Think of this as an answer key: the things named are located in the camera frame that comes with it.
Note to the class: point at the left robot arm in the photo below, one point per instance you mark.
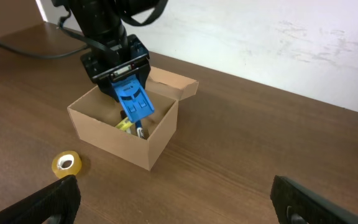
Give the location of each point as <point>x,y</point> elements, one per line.
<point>99,23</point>

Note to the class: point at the blue tape dispenser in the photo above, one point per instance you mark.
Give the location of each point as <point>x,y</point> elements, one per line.
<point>133,98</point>

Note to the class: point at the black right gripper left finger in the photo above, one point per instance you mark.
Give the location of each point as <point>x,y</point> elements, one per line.
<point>56,203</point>

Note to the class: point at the blue capped whiteboard marker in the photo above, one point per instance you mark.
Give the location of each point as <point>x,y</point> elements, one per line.
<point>139,129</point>

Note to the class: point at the yellow highlighter pen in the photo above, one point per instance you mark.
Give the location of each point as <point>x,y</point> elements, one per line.
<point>124,125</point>

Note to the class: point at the cardboard box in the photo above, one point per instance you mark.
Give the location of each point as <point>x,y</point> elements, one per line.
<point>95,116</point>

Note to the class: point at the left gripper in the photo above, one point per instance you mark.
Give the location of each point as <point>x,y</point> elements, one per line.
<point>105,69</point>

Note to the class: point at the yellow clear tape roll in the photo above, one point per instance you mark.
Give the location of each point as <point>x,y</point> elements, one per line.
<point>66,163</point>

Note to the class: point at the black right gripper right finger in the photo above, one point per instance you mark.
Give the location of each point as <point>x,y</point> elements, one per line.
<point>294,203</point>

